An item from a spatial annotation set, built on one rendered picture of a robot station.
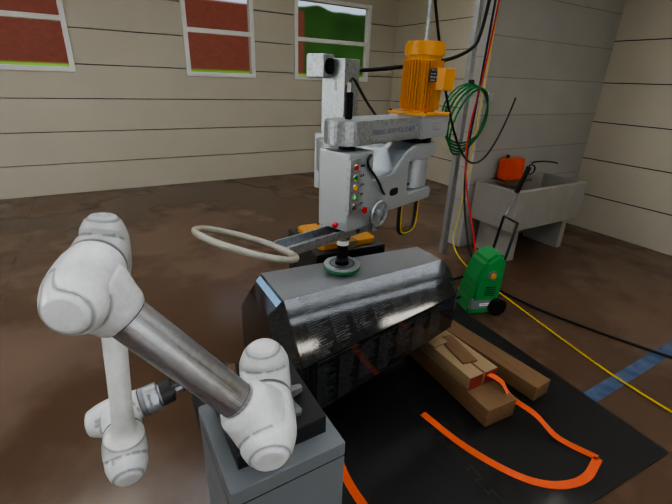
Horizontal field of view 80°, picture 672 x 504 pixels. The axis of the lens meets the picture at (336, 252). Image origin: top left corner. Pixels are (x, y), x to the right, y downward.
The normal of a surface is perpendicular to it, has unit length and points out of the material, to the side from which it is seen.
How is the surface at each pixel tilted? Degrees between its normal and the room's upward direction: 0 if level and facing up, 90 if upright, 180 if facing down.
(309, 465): 90
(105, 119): 90
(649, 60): 90
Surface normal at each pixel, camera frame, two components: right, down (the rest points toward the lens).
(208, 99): 0.50, 0.36
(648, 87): -0.86, 0.18
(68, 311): 0.13, 0.40
